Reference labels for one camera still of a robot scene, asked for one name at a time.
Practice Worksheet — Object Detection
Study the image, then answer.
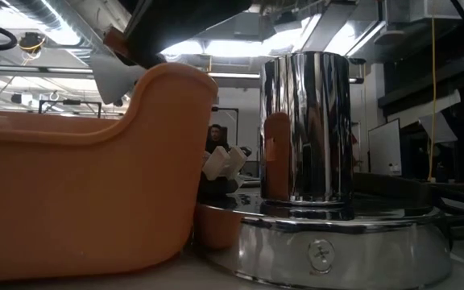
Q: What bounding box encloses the white board panel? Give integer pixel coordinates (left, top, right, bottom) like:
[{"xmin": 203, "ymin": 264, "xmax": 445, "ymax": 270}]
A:
[{"xmin": 367, "ymin": 118, "xmax": 403, "ymax": 176}]

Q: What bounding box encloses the chrome cylinder on round base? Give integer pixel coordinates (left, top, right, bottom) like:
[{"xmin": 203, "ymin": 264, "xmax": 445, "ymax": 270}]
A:
[{"xmin": 193, "ymin": 51, "xmax": 455, "ymax": 290}]

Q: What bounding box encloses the white desk lamp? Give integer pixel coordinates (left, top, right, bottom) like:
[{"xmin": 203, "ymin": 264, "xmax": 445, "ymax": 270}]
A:
[{"xmin": 90, "ymin": 54, "xmax": 147, "ymax": 107}]

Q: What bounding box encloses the white plug adapter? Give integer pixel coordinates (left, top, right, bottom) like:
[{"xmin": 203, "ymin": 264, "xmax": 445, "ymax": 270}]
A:
[{"xmin": 201, "ymin": 145, "xmax": 250, "ymax": 183}]

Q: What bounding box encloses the orange plastic tray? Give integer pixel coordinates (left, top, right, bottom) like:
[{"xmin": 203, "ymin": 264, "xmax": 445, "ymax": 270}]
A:
[{"xmin": 0, "ymin": 62, "xmax": 220, "ymax": 284}]

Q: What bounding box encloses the yellow hanging cable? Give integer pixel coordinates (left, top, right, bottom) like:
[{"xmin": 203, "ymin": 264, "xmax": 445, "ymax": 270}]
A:
[{"xmin": 426, "ymin": 18, "xmax": 439, "ymax": 183}]

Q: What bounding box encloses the person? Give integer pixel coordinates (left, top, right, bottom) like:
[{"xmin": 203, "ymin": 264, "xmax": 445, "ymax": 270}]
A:
[{"xmin": 205, "ymin": 123, "xmax": 231, "ymax": 155}]

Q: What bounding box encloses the white slanted board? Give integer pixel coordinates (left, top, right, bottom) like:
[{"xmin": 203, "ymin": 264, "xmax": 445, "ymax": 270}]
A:
[{"xmin": 386, "ymin": 89, "xmax": 462, "ymax": 130}]

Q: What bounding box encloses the black ceiling-mounted device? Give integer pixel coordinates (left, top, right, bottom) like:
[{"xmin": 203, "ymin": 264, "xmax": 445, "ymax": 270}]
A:
[{"xmin": 17, "ymin": 31, "xmax": 48, "ymax": 54}]

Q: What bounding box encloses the white ceiling duct box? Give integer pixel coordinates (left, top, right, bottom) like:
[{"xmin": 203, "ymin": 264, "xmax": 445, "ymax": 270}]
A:
[{"xmin": 384, "ymin": 0, "xmax": 464, "ymax": 23}]

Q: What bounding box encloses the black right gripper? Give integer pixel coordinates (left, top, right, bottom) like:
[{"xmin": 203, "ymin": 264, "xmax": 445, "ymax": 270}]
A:
[{"xmin": 124, "ymin": 0, "xmax": 254, "ymax": 69}]

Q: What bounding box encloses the ceiling light panel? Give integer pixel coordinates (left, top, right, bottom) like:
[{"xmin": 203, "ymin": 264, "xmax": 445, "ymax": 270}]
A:
[{"xmin": 159, "ymin": 27, "xmax": 310, "ymax": 59}]

